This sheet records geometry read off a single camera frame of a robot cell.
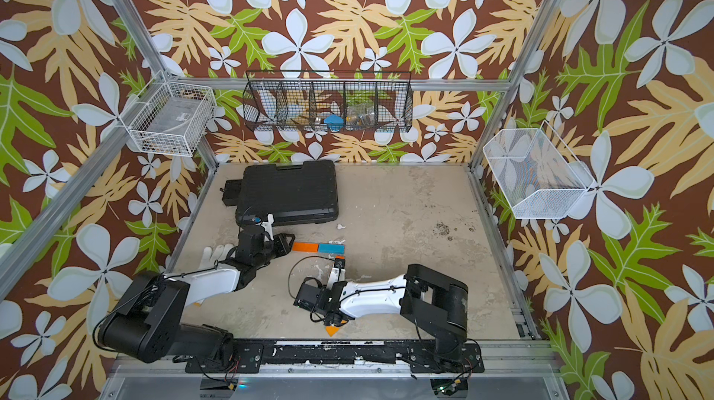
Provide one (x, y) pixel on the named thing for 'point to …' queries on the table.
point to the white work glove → (218, 253)
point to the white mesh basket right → (538, 177)
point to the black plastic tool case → (295, 194)
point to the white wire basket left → (174, 121)
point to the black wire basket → (329, 100)
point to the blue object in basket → (335, 122)
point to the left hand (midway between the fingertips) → (293, 233)
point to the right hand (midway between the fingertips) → (324, 297)
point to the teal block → (329, 247)
